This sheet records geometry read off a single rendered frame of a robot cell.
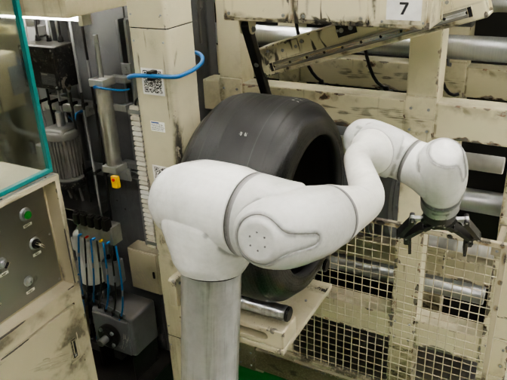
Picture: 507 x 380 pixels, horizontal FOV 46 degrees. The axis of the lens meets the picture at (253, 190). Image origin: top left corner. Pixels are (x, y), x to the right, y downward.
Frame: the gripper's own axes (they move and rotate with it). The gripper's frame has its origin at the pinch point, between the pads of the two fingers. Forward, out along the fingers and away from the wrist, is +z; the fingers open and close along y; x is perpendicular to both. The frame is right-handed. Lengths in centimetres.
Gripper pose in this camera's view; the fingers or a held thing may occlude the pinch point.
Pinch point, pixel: (437, 248)
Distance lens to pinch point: 161.7
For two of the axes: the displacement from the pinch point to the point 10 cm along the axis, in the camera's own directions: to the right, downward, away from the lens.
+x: 1.6, -8.3, 5.4
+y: 9.6, 0.2, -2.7
